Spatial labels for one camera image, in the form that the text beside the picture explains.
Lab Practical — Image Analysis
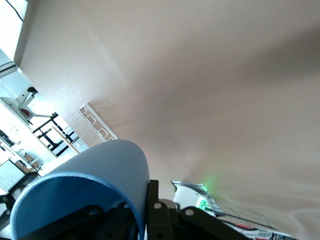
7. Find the blue plastic cup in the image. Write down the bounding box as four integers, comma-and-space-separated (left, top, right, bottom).
9, 139, 150, 240

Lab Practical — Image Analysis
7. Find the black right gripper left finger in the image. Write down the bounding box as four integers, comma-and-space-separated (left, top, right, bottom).
22, 202, 139, 240

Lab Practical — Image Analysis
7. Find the white wire rack, wooden rod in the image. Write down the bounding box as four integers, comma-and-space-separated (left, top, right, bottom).
51, 103, 119, 154

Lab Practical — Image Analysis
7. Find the black metal frame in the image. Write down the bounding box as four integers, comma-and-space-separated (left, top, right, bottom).
31, 112, 78, 159

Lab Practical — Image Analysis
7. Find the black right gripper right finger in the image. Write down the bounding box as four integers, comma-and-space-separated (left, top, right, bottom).
145, 179, 242, 240

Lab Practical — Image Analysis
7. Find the white stand with red part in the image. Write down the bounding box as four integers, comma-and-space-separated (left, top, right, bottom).
13, 86, 40, 126

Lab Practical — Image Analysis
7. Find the brown table cover sheet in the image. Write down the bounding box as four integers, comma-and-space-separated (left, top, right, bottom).
13, 0, 320, 240

